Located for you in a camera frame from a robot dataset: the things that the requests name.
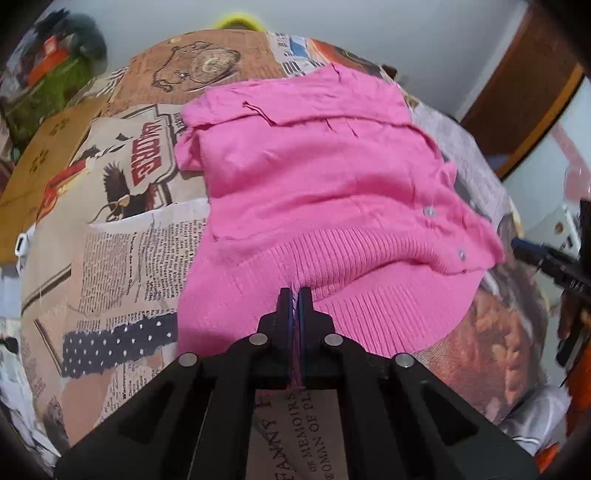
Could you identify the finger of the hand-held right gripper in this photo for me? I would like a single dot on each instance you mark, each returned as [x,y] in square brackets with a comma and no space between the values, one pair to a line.
[531,251]

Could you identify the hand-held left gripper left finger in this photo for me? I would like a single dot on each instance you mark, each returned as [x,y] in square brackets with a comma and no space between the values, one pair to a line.
[286,314]

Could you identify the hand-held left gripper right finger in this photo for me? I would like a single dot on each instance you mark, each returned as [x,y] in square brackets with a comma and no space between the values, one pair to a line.
[304,314]

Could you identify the pink knit cardigan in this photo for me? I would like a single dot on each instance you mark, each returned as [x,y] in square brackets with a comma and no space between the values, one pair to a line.
[323,184]

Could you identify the white heart print wardrobe door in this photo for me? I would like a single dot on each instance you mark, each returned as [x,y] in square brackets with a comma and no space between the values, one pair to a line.
[540,184]

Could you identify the person's orange clothing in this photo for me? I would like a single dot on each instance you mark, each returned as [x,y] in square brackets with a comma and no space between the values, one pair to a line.
[581,387]

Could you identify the white bedsheet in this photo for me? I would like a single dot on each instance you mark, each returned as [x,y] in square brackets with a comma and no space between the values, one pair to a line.
[531,415]

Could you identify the brown wooden door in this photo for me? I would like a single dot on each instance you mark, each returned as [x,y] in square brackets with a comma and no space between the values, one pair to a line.
[521,92]

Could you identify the newspaper print bed blanket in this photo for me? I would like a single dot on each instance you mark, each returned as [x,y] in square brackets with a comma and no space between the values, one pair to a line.
[129,277]

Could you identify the dark wooden bedpost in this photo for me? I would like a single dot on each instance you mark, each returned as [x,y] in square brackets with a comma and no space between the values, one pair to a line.
[388,72]

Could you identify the small white device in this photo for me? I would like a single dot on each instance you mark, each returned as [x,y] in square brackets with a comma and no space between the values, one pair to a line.
[23,244]

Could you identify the pile of papers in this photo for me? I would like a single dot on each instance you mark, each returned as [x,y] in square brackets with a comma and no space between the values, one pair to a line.
[14,392]

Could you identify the bamboo lap table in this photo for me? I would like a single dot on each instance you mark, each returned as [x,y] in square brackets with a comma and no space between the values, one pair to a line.
[41,157]

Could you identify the yellow foam tube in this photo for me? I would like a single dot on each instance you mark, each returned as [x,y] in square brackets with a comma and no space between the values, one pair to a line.
[240,21]

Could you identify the green fabric storage box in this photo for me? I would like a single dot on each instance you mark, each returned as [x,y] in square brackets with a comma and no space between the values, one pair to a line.
[51,92]

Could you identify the orange box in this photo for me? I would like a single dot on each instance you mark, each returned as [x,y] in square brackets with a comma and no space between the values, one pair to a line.
[46,60]

